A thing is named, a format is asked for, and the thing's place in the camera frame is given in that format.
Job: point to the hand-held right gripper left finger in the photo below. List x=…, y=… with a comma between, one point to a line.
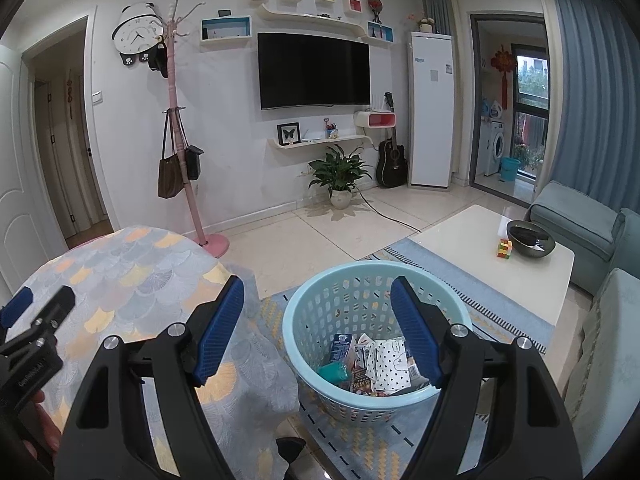
x=217, y=332

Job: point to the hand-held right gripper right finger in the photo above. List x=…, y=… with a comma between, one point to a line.
x=415, y=330

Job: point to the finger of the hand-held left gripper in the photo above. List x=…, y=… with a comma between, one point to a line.
x=55, y=307
x=15, y=305

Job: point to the light blue plastic basket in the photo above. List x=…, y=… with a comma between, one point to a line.
x=360, y=267

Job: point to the person's left hand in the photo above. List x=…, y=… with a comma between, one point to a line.
x=45, y=430

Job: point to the small pale wrapper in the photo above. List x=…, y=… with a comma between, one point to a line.
x=419, y=372

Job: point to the white polka-dot packet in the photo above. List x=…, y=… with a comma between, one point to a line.
x=392, y=367

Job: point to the white crumpled wrapper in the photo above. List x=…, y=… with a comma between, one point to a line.
x=365, y=345

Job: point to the blue drink carton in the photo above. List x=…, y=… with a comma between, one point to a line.
x=342, y=350

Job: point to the dark red snack packet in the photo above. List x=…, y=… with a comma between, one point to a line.
x=362, y=385

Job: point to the table with patterned cloth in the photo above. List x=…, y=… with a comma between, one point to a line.
x=125, y=270

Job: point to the pink coat rack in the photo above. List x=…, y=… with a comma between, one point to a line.
x=215, y=247

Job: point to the teal crumpled packet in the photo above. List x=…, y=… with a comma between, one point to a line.
x=332, y=372

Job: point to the white coffee table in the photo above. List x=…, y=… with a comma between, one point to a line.
x=465, y=245

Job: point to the colourful puzzle cube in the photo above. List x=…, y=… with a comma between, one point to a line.
x=505, y=249

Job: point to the blue patterned rug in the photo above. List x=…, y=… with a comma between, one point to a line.
x=350, y=440

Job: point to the dark metal bowl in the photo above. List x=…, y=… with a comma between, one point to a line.
x=530, y=251

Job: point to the white panelled door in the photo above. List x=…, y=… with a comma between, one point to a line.
x=20, y=160

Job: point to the black remote control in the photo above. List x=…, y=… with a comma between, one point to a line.
x=527, y=235

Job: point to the brown handbag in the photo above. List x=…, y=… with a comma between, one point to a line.
x=171, y=180

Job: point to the black acoustic guitar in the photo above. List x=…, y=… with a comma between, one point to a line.
x=391, y=162

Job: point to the small black bag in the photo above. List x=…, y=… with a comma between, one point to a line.
x=194, y=162

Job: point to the potted green plant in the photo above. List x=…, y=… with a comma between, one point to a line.
x=340, y=170

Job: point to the blue bucket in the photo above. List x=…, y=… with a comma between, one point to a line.
x=510, y=170

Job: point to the teal armchair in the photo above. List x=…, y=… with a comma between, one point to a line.
x=570, y=215

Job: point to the grey-green sofa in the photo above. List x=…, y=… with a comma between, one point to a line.
x=610, y=350

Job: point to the white washing machine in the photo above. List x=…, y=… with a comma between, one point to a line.
x=495, y=147

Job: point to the white standing air conditioner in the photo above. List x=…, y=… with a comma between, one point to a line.
x=430, y=125

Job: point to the balcony potted plant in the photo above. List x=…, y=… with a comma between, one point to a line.
x=529, y=156

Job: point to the framed butterfly picture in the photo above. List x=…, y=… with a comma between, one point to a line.
x=289, y=134

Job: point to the small colourful shelf ornament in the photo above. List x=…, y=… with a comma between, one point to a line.
x=332, y=130

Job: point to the white router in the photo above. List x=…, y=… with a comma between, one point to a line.
x=382, y=107

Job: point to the blue detergent bottle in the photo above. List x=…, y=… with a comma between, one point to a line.
x=486, y=110

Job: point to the white detergent bottle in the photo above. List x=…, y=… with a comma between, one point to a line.
x=497, y=111

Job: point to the black hanging cap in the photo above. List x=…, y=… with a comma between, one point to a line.
x=159, y=60

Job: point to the black flat television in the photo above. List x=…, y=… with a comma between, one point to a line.
x=312, y=70

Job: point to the red knot hanging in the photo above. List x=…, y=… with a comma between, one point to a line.
x=502, y=62

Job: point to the flower vase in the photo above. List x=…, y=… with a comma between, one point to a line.
x=426, y=24

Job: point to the narrow blue curtain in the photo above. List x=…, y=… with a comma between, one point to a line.
x=437, y=10

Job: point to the long white curved shelf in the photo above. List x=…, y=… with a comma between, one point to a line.
x=310, y=19

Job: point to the decorative round fan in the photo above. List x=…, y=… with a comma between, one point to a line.
x=375, y=4

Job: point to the white curved wall shelf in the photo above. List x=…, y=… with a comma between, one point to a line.
x=320, y=142

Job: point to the white and red wall box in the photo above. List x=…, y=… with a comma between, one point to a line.
x=375, y=120

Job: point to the white light switch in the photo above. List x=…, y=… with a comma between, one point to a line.
x=98, y=97

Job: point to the panda wall clock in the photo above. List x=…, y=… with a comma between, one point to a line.
x=135, y=35

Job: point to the blue-lined white wall box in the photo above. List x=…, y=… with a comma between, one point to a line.
x=225, y=30
x=379, y=31

